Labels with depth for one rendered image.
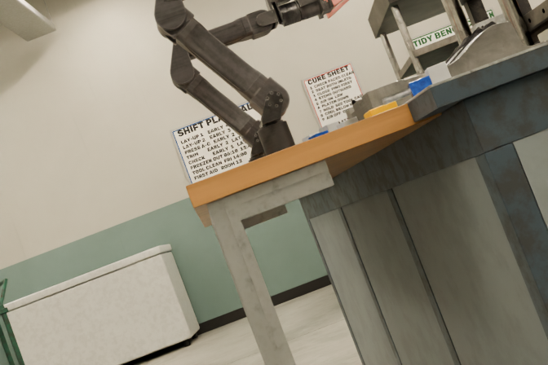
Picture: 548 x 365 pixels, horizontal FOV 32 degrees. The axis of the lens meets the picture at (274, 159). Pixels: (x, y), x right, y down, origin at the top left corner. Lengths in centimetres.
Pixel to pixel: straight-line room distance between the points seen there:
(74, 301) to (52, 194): 138
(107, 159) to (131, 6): 155
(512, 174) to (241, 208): 45
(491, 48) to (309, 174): 74
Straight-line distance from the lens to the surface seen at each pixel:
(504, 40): 224
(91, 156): 968
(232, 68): 189
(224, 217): 162
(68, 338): 888
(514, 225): 154
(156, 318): 870
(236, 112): 249
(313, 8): 255
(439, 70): 178
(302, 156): 160
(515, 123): 155
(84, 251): 967
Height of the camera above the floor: 67
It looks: 4 degrees up
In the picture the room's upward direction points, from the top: 21 degrees counter-clockwise
